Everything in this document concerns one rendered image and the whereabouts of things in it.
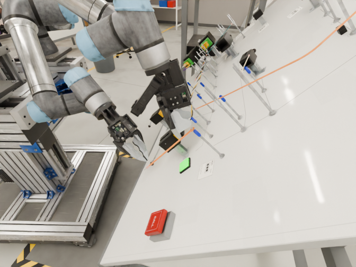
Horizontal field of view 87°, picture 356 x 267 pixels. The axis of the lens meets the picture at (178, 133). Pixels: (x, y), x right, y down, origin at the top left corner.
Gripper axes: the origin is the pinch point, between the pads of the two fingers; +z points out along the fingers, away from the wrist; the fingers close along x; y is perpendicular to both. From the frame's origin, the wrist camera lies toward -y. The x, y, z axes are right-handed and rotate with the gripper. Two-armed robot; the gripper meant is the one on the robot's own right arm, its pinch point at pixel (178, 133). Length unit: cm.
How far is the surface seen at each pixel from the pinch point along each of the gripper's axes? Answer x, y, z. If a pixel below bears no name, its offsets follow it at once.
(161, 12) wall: 828, -81, -100
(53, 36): 401, -277, -108
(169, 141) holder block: -2.1, -2.8, 0.7
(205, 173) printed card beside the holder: -14.2, 6.1, 4.9
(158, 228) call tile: -25.0, -5.4, 6.6
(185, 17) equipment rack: 90, 11, -30
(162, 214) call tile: -22.1, -4.7, 6.3
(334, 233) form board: -35.3, 20.7, -1.7
